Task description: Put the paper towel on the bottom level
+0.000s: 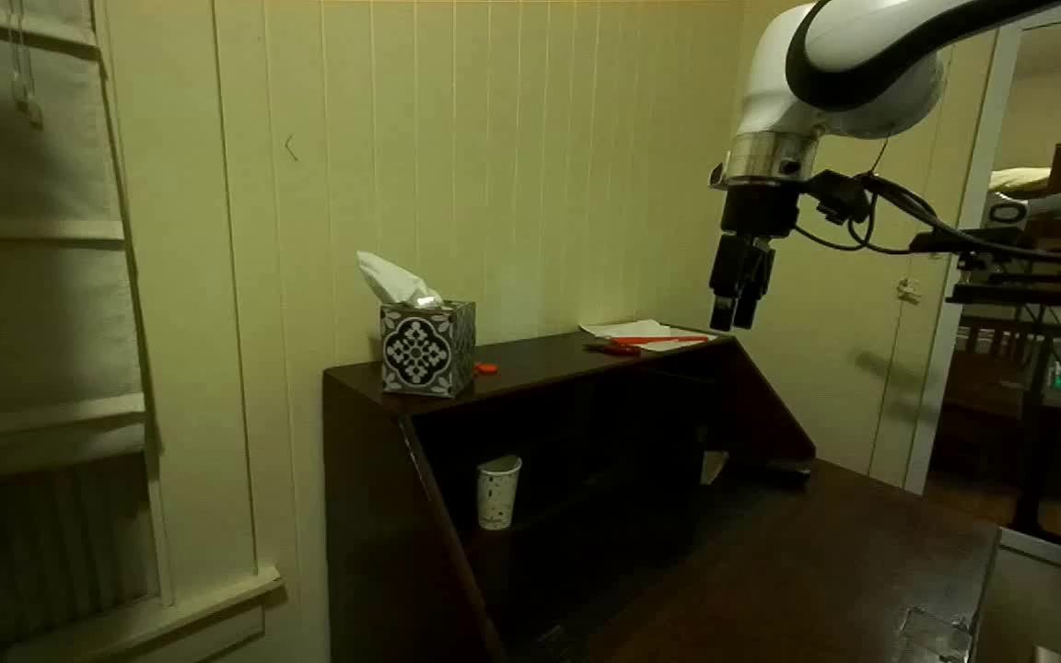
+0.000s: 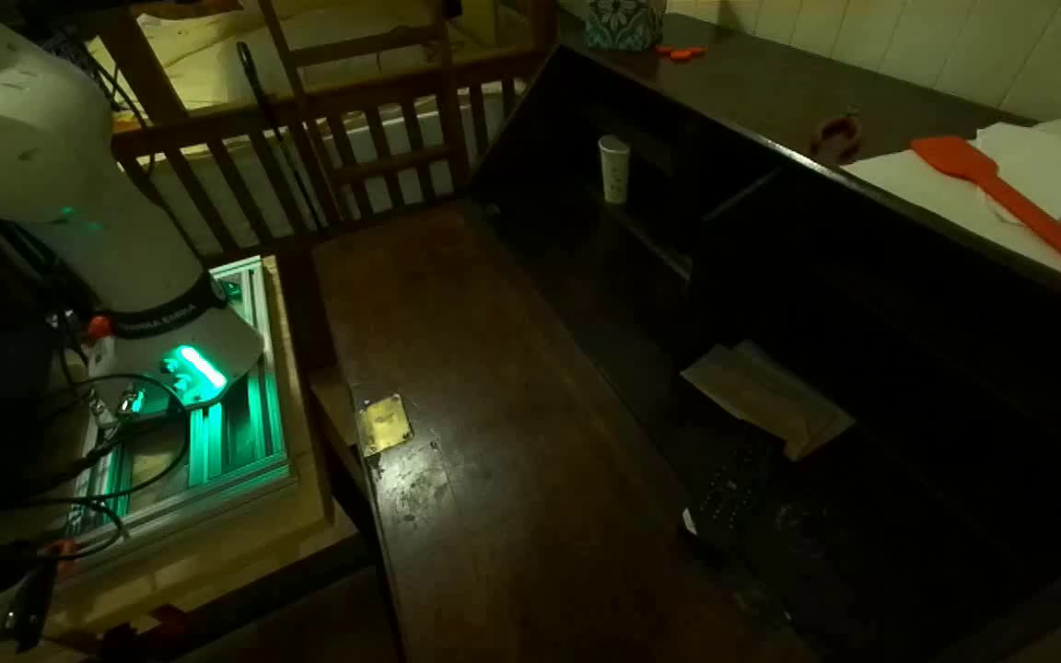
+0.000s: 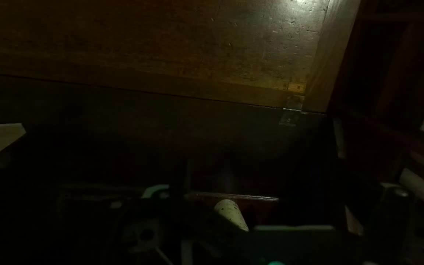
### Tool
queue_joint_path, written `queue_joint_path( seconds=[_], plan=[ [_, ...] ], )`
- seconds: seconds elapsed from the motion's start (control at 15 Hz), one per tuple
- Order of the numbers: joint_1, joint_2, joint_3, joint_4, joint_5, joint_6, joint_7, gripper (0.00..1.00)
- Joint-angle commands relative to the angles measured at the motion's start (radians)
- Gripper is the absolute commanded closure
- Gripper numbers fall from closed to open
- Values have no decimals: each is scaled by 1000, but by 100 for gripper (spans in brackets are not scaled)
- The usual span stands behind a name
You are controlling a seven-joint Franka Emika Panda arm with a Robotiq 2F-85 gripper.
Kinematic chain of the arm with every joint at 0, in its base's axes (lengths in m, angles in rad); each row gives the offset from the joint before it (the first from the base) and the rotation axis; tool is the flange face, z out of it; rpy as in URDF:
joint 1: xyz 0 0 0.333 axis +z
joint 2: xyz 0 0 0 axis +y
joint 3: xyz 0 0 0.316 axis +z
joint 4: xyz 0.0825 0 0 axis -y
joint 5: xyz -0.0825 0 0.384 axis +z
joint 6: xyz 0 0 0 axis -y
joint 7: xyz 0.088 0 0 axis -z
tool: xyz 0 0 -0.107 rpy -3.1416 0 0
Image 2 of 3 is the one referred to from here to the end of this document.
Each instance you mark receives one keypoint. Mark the dark wooden secretary desk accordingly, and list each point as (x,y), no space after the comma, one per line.
(533,406)

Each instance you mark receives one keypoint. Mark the white paper towel sheet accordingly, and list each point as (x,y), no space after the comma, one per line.
(921,187)

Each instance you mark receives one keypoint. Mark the patterned teal container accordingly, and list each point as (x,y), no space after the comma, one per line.
(622,23)

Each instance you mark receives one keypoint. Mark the folded beige paper napkin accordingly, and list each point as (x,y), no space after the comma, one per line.
(768,399)

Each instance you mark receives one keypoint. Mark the wooden slatted railing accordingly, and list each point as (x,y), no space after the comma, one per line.
(346,133)

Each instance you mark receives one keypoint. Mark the small orange object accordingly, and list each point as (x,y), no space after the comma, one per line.
(682,53)

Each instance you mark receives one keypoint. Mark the orange silicone spatula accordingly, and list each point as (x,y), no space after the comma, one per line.
(997,189)

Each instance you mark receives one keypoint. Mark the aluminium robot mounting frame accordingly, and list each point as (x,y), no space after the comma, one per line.
(238,428)

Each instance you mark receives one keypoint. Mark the black clamp with orange grip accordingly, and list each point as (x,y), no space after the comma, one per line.
(38,596)

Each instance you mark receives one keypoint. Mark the brass lock plate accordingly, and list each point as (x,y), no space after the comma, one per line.
(382,425)

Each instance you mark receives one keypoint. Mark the small white cup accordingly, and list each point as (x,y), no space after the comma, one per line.
(614,166)

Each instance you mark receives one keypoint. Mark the red round button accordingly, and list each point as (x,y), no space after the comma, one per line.
(96,325)

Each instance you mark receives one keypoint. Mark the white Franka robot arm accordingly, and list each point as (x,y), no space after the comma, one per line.
(53,160)

